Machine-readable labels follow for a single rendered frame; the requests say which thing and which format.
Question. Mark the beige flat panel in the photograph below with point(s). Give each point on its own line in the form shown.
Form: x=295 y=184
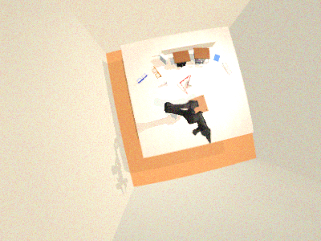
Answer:
x=187 y=47

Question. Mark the blue flat rectangular slab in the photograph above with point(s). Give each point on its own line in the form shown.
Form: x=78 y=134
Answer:
x=216 y=57

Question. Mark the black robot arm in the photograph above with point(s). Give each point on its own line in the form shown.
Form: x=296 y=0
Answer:
x=190 y=115

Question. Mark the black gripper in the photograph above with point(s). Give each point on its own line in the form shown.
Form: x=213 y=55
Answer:
x=205 y=130

